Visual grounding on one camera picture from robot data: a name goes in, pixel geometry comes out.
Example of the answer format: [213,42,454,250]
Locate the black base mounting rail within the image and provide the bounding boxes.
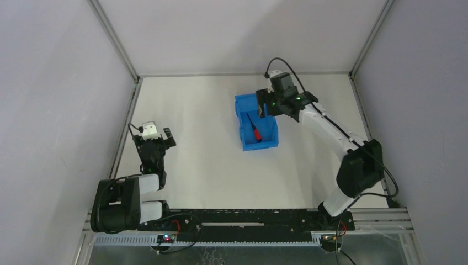
[137,209,336,243]

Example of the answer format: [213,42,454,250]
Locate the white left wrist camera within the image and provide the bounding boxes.
[142,121,162,140]

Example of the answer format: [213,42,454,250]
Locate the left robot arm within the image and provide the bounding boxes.
[90,124,176,234]

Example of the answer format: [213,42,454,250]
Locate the right controller board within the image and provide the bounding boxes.
[319,235,342,252]

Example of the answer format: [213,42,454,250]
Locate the black right camera cable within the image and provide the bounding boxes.
[264,57,400,265]

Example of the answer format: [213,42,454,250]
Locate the red black screwdriver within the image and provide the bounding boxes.
[247,113,262,142]

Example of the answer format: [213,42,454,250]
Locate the left controller board with LEDs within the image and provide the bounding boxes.
[156,234,177,245]

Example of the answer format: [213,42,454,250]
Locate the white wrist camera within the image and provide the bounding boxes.
[142,121,162,140]
[265,70,283,93]

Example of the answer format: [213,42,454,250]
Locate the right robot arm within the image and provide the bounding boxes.
[256,70,384,222]

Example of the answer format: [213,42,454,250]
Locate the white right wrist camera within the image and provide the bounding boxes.
[265,70,283,93]

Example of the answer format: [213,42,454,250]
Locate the blue plastic bin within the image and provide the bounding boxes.
[235,93,279,151]

